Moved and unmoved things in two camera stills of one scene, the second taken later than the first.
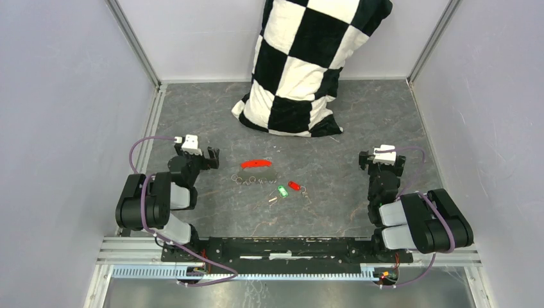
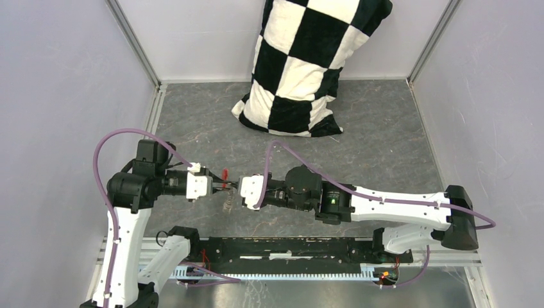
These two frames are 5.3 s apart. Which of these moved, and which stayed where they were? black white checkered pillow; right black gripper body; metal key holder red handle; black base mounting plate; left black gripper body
Moved: left black gripper body; right black gripper body; metal key holder red handle
Stayed: black base mounting plate; black white checkered pillow
